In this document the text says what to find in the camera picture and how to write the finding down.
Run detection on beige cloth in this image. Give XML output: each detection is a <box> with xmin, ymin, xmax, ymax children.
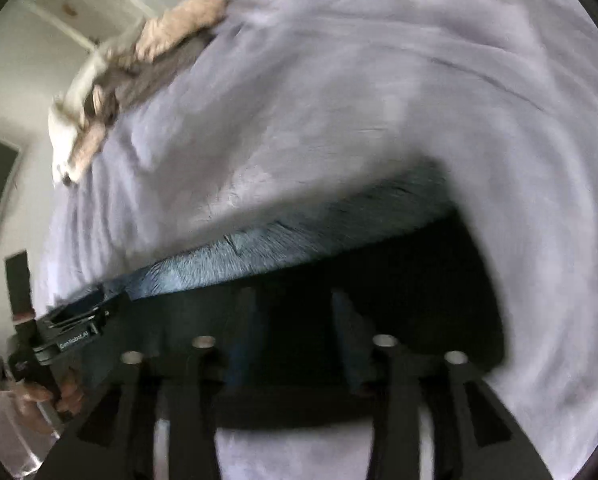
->
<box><xmin>135</xmin><ymin>0</ymin><xmax>230</xmax><ymax>63</ymax></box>

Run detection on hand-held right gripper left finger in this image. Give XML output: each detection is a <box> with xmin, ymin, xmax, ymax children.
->
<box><xmin>44</xmin><ymin>287</ymin><xmax>268</xmax><ymax>480</ymax></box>

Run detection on grey cloth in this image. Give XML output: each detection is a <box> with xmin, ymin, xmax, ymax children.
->
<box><xmin>81</xmin><ymin>30</ymin><xmax>214</xmax><ymax>128</ymax></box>

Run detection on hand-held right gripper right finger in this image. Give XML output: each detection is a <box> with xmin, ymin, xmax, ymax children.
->
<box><xmin>330</xmin><ymin>289</ymin><xmax>554</xmax><ymax>480</ymax></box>

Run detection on person's left hand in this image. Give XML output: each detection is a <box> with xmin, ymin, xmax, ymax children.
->
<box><xmin>16</xmin><ymin>367</ymin><xmax>87</xmax><ymax>417</ymax></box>

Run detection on lavender plush blanket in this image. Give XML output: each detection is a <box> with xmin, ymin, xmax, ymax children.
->
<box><xmin>31</xmin><ymin>0</ymin><xmax>598</xmax><ymax>480</ymax></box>

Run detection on white cloth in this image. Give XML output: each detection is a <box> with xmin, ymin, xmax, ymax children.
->
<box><xmin>48</xmin><ymin>45</ymin><xmax>110</xmax><ymax>187</ymax></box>

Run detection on black pants with patterned waistband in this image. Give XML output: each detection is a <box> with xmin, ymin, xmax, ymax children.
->
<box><xmin>44</xmin><ymin>160</ymin><xmax>507</xmax><ymax>433</ymax></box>

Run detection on small dark wall panel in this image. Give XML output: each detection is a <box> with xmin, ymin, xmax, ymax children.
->
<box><xmin>5</xmin><ymin>251</ymin><xmax>34</xmax><ymax>319</ymax></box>

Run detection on clear plastic bin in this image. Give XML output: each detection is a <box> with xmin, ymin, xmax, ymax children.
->
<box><xmin>0</xmin><ymin>390</ymin><xmax>60</xmax><ymax>477</ymax></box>

